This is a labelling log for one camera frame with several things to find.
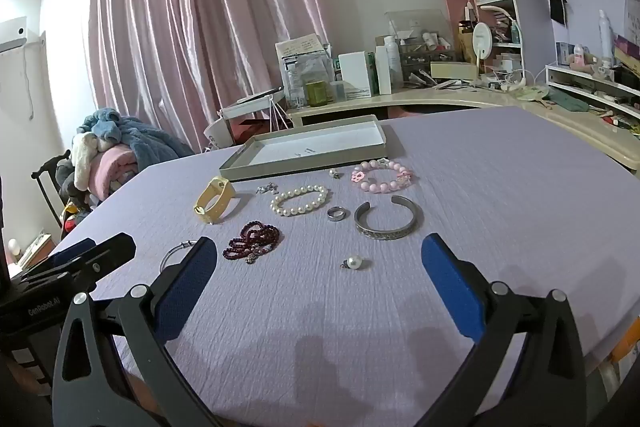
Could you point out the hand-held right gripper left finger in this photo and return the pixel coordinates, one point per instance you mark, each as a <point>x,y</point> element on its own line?
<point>187,287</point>

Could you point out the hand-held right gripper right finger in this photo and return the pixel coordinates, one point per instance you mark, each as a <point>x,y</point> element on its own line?
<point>450,287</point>

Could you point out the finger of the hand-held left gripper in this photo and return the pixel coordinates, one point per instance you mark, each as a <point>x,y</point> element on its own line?
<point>110,257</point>
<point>65,257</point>

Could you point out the thin silver bangle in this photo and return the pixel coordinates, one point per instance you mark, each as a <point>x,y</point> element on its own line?
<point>172,251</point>

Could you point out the small silver charm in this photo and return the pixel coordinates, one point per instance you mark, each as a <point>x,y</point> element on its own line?
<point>265,189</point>

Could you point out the shallow grey cardboard box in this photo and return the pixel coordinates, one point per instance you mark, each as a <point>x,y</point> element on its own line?
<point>300,152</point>

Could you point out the pink folded blanket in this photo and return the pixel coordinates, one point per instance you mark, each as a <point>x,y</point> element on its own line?
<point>112,169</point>

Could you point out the black chair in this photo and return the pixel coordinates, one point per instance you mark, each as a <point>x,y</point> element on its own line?
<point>42,172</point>

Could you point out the pearl pendant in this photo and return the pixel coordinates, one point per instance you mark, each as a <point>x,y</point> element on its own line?
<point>355,263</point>

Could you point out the lilac tablecloth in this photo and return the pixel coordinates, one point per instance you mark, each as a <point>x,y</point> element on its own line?
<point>500,187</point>

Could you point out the blue fleece garment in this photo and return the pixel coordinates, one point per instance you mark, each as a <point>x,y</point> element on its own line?
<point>140,137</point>

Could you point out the white paper bag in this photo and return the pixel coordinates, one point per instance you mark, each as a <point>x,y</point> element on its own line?
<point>220,134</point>

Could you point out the beige curved desk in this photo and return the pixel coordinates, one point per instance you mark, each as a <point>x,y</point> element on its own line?
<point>575,122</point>

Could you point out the green hand fan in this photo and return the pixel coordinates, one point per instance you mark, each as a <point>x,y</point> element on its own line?
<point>532,94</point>

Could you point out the beige rectangular box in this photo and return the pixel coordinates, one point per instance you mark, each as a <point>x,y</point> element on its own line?
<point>452,70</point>

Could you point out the small clear jar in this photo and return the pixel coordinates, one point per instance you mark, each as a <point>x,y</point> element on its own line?
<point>337,90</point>

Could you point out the tall narrow white carton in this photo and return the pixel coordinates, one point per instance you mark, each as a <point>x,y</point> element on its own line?
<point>383,69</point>

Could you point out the white air conditioner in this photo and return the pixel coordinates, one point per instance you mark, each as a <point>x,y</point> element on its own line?
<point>15,34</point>

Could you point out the green glass jar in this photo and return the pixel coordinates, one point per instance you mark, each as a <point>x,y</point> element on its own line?
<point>316,94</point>

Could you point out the white carton box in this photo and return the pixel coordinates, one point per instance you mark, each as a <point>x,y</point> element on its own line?
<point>354,74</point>

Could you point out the round white mirror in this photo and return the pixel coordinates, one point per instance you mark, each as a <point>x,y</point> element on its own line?
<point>483,42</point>

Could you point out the white desktop rack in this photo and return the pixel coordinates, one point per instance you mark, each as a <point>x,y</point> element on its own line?
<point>590,82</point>

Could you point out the clear acrylic organizer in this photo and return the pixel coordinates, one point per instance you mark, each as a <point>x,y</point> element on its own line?
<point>425,37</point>

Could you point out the clear bag of packets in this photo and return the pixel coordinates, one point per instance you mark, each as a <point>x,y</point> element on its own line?
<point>300,62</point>

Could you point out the white desk lamp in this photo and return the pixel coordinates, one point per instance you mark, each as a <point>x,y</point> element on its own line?
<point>517,37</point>

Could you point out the pink curtain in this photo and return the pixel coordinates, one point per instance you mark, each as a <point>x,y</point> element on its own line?
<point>200,7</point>

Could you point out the white spray bottle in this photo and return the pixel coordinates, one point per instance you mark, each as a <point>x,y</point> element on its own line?
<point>606,34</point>

